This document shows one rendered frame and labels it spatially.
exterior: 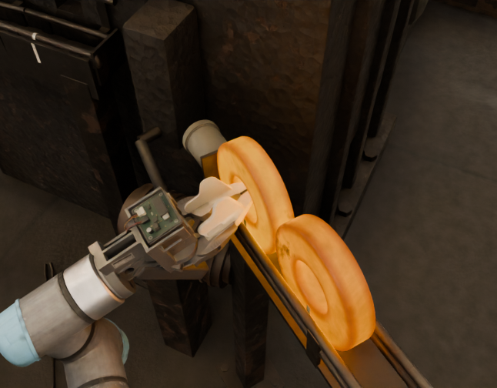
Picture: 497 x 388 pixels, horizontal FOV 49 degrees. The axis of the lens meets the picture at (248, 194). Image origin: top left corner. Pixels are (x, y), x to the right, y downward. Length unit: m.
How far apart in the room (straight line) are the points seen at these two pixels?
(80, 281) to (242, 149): 0.25
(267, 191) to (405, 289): 0.91
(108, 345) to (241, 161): 0.31
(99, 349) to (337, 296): 0.34
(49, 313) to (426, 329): 1.00
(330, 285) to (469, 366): 0.92
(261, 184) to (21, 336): 0.33
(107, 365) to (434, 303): 0.96
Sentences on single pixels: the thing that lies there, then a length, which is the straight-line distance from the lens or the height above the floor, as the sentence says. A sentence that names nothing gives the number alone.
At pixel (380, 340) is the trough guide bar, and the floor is 0.69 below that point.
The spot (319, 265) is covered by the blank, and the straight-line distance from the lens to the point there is 0.57.
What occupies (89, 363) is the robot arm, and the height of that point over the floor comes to 0.59.
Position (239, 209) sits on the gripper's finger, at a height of 0.72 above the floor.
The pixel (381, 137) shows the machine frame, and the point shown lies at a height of 0.07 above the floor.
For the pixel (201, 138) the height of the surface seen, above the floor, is 0.69.
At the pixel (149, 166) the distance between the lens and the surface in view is 0.92.
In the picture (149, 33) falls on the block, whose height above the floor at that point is 0.80.
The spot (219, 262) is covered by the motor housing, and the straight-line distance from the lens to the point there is 0.89.
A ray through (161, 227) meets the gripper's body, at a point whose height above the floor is 0.75.
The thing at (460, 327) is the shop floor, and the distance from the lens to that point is 1.49.
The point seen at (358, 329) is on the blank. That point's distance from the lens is 0.59.
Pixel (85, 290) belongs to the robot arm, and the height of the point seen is 0.70.
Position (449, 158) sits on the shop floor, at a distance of 1.82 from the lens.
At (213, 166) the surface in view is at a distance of 0.76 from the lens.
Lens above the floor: 1.27
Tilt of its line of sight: 52 degrees down
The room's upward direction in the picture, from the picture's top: straight up
